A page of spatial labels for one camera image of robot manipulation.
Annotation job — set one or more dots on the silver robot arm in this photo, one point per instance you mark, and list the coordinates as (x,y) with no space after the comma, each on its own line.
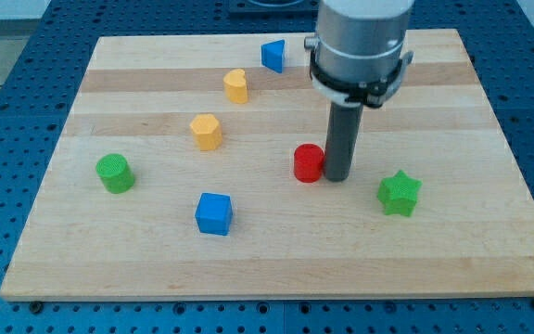
(356,56)

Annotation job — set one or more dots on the red cylinder block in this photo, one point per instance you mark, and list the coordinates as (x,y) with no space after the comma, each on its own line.
(308,163)

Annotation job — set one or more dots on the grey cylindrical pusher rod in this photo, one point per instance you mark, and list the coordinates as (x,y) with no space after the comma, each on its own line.
(342,132)

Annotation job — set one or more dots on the blue cube block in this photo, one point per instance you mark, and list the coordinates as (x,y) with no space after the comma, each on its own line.
(214,214)

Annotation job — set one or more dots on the green star block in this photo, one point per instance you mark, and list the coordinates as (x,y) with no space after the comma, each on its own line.
(398,194)

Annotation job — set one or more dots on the yellow heart block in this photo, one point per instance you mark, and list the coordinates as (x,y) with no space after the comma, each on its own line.
(235,86)

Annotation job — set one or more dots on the wooden board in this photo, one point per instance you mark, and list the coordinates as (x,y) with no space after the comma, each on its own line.
(471,233)

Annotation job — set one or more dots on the green cylinder block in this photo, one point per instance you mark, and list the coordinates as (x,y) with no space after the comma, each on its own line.
(115,173)

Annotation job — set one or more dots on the yellow hexagon block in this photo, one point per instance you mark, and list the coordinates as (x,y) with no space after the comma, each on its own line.
(207,131)

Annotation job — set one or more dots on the blue triangle block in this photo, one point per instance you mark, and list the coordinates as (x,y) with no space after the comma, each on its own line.
(273,56)

